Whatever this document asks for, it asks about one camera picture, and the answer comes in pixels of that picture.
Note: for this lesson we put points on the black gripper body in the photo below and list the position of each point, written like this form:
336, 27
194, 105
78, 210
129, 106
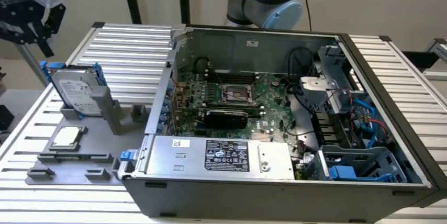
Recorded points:
18, 17

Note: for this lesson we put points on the hard disk with blue carrier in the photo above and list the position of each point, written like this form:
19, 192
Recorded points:
75, 90

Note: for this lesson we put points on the empty blue disk carrier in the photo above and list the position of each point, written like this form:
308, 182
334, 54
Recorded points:
344, 173

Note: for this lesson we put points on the silver CPU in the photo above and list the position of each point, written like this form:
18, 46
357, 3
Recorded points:
69, 137

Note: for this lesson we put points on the grey fixture tray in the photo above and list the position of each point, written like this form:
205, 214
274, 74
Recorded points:
94, 143

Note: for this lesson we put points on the blue case latch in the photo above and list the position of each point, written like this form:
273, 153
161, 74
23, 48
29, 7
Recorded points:
127, 155

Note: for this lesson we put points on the CPU socket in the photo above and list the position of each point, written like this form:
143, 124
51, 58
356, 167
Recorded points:
237, 93

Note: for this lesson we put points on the black graphics card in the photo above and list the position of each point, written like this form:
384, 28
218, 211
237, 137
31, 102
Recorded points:
225, 119

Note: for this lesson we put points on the grey power supply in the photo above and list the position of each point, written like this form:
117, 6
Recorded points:
195, 158

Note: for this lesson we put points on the green motherboard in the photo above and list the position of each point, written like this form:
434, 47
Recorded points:
276, 109

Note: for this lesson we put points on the silver chipset heatsink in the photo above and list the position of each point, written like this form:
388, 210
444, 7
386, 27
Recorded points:
261, 136

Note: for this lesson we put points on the metal optical drive cage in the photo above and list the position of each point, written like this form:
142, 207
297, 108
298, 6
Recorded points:
332, 77

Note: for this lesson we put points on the open black PC case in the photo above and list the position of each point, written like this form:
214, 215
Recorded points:
245, 197

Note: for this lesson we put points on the neighbouring aluminium table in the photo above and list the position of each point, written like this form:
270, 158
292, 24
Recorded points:
438, 48

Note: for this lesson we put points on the aluminium frame post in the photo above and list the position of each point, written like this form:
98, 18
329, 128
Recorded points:
31, 64

